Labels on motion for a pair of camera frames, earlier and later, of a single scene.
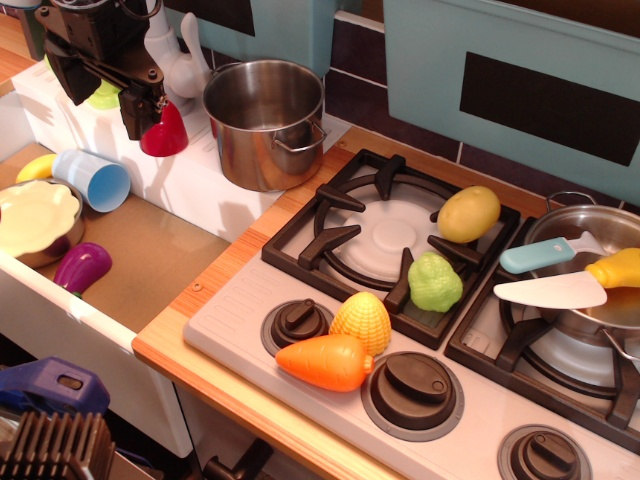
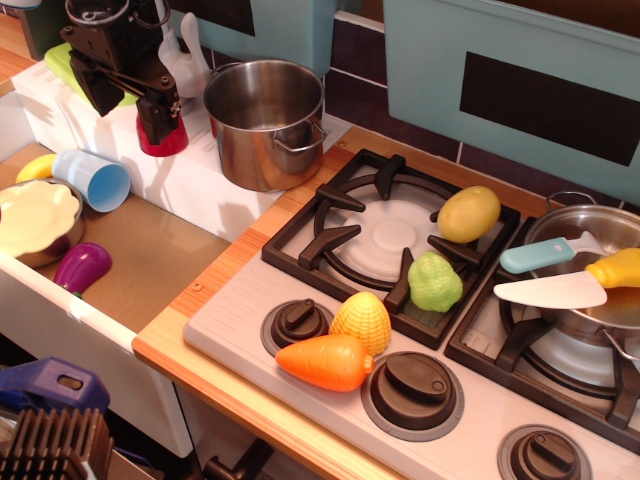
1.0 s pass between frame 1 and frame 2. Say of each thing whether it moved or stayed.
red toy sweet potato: stayed
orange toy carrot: stayed
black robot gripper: moved
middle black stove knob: stayed
